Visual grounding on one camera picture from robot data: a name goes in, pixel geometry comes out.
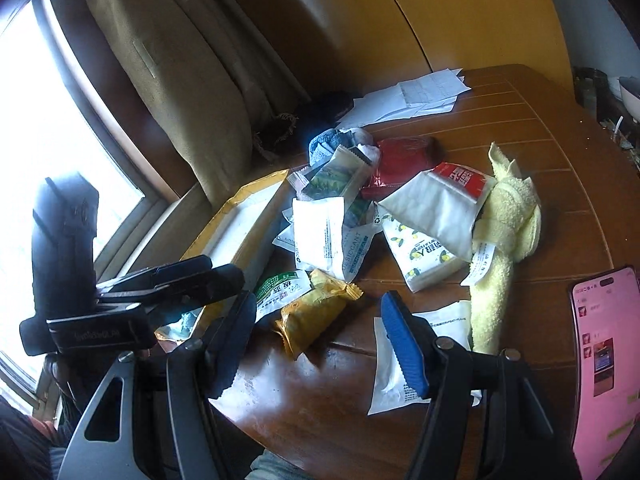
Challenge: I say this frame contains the olive beige curtain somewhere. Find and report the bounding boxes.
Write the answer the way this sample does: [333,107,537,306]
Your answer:
[86,0,306,207]

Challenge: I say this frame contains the white wet wipe packet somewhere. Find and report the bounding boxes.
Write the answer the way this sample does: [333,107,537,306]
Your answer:
[369,292,471,415]

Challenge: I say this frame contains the red foil bag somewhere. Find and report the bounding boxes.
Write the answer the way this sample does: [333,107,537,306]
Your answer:
[361,136,442,200]

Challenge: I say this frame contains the yellow wooden cabinet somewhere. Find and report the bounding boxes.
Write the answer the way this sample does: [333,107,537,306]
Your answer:
[235,0,572,96]

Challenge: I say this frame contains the cluttered side shelf items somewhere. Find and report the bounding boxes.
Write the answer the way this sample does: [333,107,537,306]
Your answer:
[572,66,639,171]

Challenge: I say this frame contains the yellow sandwich cracker packet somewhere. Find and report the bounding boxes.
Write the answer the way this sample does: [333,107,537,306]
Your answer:
[273,269,363,360]

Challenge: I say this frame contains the pink screen smartphone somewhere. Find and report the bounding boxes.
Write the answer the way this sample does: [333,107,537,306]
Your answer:
[570,264,639,479]

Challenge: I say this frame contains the red white tissue pack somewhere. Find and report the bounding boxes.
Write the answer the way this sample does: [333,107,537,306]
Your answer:
[378,162,497,262]

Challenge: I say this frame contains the yellow towel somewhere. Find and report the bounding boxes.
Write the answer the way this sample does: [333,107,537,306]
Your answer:
[470,144,541,354]

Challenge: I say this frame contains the dark fringed cloth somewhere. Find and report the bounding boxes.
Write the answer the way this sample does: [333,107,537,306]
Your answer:
[253,113,299,162]

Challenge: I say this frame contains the yellow cardboard box tray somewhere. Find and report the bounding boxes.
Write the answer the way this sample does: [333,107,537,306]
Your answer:
[154,168,292,346]

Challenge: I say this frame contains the white desiccant packet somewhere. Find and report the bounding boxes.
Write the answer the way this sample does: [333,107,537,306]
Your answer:
[293,197,345,280]

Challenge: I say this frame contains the window with metal bars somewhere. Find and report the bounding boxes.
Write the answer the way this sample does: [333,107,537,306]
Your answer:
[1,0,176,420]

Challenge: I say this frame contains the white paper sheets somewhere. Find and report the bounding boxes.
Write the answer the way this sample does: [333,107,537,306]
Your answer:
[338,68,471,129]

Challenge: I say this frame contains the lemon print tissue pack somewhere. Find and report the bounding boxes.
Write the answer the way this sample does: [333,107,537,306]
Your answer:
[378,207,466,292]

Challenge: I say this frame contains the green white sachet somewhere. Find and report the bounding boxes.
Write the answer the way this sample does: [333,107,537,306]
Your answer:
[255,270,312,322]

